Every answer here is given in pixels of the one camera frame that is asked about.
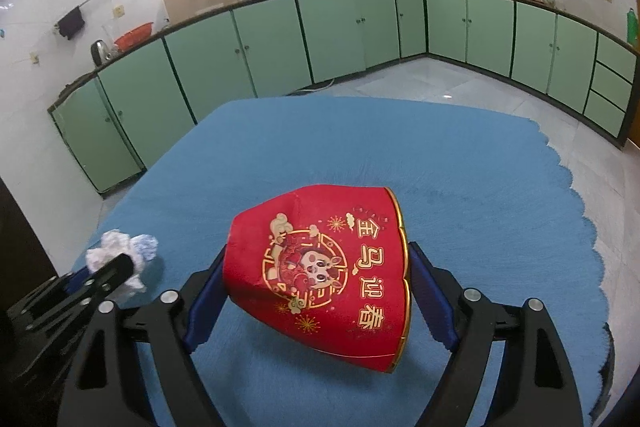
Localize small white tissue ball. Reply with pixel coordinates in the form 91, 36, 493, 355
84, 229, 161, 299

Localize red paper cup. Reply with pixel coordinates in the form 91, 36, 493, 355
222, 184, 411, 373

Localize green lower kitchen cabinets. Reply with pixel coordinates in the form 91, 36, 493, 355
49, 0, 639, 195

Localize blue scalloped table mat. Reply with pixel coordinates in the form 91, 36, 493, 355
102, 94, 608, 426

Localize steel electric kettle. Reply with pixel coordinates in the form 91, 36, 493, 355
90, 40, 112, 67

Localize orange plastic basin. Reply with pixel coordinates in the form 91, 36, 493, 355
114, 22, 153, 52

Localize dark hanging towel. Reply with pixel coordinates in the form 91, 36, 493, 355
55, 5, 86, 40

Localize green bottle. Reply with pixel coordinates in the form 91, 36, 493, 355
626, 8, 639, 49

